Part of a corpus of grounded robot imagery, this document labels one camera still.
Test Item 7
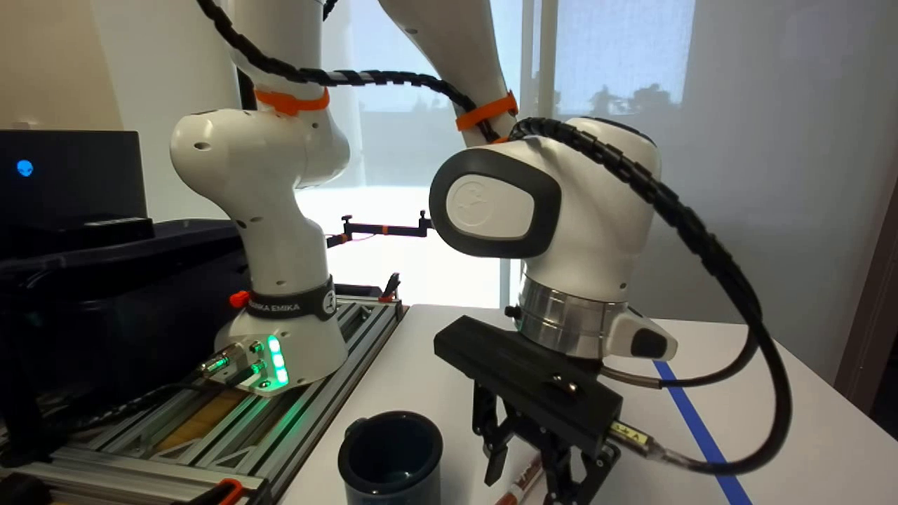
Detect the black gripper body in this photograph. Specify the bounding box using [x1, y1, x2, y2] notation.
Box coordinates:
[470, 376, 622, 473]

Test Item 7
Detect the white marker with orange cap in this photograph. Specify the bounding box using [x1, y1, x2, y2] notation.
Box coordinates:
[497, 454, 548, 505]

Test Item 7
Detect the dark teal enamel mug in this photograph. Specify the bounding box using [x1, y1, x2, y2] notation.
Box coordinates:
[336, 411, 445, 505]

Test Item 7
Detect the blue tape line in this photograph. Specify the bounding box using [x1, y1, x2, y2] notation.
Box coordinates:
[651, 360, 755, 505]

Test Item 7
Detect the large black case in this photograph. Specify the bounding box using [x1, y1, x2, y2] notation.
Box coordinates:
[0, 219, 254, 466]

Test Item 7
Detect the black monitor with blue light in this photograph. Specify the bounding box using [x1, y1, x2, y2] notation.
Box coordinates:
[0, 126, 155, 247]

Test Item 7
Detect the thin black cable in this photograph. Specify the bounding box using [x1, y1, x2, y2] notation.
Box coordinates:
[597, 327, 762, 391]

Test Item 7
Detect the small black rail clamp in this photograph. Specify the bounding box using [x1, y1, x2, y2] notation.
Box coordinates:
[376, 271, 403, 307]

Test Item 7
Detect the thick black corrugated cable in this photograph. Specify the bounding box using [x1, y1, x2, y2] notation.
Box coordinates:
[194, 0, 797, 475]

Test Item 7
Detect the black camera mount rod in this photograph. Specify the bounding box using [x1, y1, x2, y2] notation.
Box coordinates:
[322, 212, 434, 251]

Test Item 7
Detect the aluminium rail frame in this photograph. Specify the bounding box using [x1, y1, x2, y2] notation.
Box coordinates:
[0, 279, 410, 505]

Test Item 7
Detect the orange rail clamp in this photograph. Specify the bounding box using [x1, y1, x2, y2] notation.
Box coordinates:
[211, 478, 249, 505]

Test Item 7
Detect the orange cable tie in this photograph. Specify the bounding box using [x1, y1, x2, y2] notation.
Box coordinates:
[454, 91, 518, 136]
[253, 84, 334, 119]

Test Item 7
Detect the window frame mullion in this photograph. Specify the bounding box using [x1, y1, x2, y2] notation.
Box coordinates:
[517, 0, 564, 121]

